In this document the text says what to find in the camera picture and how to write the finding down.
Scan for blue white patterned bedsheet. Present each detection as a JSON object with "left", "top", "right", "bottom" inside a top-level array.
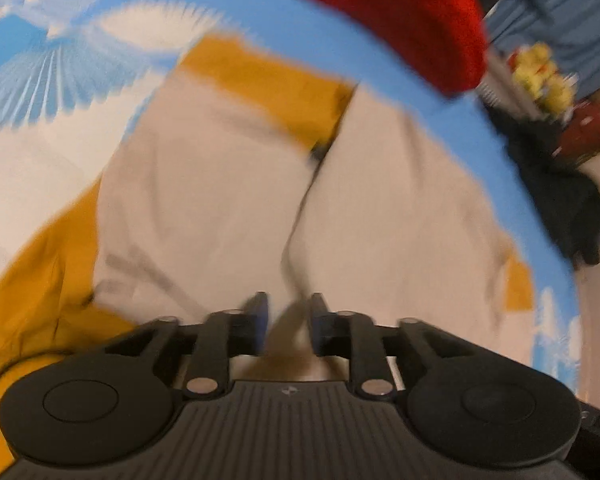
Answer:
[{"left": 0, "top": 0, "right": 582, "bottom": 389}]

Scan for red box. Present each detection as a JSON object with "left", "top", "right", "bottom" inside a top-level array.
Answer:
[{"left": 554, "top": 101, "right": 600, "bottom": 166}]

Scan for blue curtain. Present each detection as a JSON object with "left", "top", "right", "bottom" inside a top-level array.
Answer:
[{"left": 479, "top": 0, "right": 600, "bottom": 99}]

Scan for yellow plush toys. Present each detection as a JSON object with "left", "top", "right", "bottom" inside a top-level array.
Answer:
[{"left": 507, "top": 42, "right": 579, "bottom": 118}]

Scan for beige and mustard jacket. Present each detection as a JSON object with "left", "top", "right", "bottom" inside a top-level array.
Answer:
[{"left": 0, "top": 32, "right": 538, "bottom": 480}]

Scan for black clothing pile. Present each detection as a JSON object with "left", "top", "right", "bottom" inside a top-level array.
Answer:
[{"left": 484, "top": 104, "right": 600, "bottom": 266}]

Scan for folded red blanket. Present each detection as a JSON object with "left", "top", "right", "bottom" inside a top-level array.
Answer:
[{"left": 317, "top": 0, "right": 488, "bottom": 94}]

